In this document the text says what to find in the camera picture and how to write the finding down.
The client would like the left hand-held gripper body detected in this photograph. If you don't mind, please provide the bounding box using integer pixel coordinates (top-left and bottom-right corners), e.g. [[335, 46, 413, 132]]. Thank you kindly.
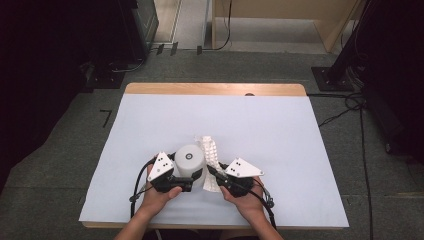
[[146, 151, 194, 194]]

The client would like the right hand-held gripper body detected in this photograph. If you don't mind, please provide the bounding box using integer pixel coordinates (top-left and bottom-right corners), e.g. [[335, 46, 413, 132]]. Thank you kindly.
[[218, 157, 265, 198]]

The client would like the white cylinder device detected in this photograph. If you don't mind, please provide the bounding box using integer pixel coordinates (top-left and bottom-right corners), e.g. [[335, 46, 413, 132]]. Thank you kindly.
[[173, 143, 207, 188]]

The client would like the white waffle cloth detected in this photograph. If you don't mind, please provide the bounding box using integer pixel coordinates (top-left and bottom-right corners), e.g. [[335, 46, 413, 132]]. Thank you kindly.
[[194, 134, 228, 193]]

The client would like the person's left hand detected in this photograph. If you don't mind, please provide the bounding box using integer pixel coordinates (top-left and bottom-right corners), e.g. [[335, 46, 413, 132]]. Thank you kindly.
[[139, 181, 184, 215]]

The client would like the person's right hand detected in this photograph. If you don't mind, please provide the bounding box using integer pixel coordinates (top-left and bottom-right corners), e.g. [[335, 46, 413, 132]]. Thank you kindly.
[[219, 177, 268, 220]]

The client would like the pale blue table mat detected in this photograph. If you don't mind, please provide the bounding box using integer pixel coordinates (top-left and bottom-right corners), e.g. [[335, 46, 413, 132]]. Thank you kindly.
[[78, 93, 350, 229]]

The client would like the black cabinet with glass side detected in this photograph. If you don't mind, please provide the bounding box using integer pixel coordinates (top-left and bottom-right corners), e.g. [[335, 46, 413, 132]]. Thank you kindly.
[[118, 0, 160, 63]]

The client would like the black curtain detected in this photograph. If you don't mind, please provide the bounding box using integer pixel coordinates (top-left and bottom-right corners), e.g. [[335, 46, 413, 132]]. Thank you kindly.
[[0, 0, 123, 194], [353, 0, 424, 164]]

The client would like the light wooden cabinet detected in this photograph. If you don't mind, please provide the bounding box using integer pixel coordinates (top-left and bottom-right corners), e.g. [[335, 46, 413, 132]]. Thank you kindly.
[[211, 0, 366, 54]]

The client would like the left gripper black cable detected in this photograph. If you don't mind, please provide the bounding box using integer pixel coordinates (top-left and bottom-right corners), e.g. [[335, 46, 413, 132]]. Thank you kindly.
[[129, 159, 158, 218]]

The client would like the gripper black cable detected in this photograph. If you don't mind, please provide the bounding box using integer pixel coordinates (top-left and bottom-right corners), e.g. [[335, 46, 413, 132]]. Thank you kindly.
[[129, 159, 158, 218], [229, 178, 278, 231]]

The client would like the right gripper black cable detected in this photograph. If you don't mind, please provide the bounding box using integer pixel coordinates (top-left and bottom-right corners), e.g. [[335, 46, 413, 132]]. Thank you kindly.
[[229, 178, 278, 231]]

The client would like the white floor cable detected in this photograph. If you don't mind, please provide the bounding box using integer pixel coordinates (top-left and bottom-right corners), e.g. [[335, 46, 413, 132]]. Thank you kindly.
[[111, 58, 145, 74]]

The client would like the black stand base plate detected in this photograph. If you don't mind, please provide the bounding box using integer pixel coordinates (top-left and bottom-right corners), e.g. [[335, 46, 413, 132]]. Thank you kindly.
[[311, 66, 355, 93], [87, 63, 126, 90]]

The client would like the black floor cable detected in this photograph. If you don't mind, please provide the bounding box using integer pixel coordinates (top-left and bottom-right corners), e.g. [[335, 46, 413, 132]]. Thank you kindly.
[[306, 92, 375, 240]]

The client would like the black hanging cable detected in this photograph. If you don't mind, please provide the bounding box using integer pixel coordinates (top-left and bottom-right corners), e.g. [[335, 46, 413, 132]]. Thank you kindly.
[[199, 0, 233, 52]]

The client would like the black stand post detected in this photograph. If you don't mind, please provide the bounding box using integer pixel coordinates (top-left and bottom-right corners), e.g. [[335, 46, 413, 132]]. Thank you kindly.
[[328, 0, 379, 84]]

